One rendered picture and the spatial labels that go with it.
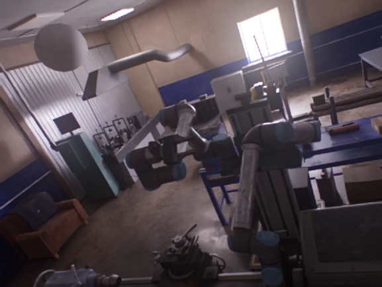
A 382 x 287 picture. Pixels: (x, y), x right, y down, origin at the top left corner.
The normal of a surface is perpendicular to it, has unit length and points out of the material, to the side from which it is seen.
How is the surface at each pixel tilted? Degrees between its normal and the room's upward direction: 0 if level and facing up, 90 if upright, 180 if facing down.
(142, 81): 90
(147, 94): 90
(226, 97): 90
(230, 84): 90
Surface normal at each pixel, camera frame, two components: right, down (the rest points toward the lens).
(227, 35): -0.24, 0.47
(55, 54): 0.35, 0.65
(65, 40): 0.62, 0.29
